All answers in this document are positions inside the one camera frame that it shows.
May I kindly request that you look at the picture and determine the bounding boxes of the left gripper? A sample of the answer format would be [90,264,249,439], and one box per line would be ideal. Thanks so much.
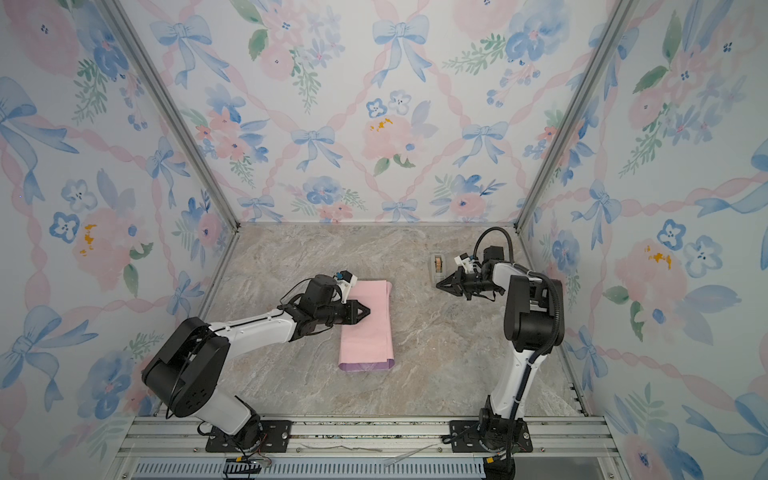
[316,300,372,327]

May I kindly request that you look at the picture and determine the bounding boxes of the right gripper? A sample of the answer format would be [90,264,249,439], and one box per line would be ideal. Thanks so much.
[438,268,498,300]

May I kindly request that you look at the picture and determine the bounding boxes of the purple wrapping paper sheet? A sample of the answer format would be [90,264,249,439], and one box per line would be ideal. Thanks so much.
[338,280,395,373]

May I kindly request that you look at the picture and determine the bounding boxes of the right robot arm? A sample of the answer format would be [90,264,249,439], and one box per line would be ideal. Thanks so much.
[436,246,565,455]

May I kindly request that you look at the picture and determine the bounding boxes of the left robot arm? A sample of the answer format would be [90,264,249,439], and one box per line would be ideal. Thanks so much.
[142,270,370,450]

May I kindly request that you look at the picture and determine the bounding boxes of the beige tape dispenser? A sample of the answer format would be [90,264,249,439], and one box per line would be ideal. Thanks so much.
[428,253,449,284]

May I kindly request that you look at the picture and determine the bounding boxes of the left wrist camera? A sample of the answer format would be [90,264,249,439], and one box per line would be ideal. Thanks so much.
[334,270,358,304]

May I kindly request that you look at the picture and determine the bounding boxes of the black corrugated cable conduit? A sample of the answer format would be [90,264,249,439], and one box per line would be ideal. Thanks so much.
[472,226,566,480]

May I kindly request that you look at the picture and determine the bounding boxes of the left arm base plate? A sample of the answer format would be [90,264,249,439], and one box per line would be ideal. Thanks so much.
[205,419,293,455]

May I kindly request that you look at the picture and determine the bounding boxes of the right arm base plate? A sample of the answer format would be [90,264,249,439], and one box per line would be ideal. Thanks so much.
[443,419,533,455]

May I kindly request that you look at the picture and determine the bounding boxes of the white slotted cable duct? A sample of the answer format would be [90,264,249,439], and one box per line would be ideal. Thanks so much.
[124,457,486,479]

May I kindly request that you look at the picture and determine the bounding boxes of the aluminium front rail frame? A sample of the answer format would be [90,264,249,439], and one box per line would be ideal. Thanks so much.
[107,416,629,479]

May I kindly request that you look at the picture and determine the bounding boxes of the right aluminium corner post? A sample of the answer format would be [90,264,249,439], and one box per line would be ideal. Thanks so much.
[514,0,637,234]

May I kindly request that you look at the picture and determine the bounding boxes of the aluminium corner post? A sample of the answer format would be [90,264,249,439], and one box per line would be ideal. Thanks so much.
[514,0,637,234]
[95,0,240,232]

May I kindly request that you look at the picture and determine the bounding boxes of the left aluminium corner post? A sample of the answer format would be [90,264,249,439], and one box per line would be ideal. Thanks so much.
[95,0,240,232]

